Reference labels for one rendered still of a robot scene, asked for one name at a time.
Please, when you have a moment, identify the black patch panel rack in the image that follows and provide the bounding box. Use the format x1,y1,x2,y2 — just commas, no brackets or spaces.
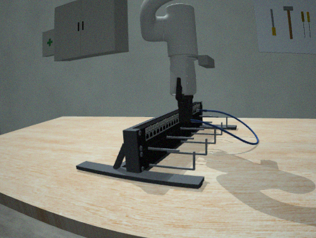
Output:
76,108,222,189

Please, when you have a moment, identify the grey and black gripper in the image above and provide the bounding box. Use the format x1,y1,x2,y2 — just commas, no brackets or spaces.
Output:
169,56,197,122

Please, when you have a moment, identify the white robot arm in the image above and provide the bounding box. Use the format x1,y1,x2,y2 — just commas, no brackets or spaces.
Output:
140,0,215,68

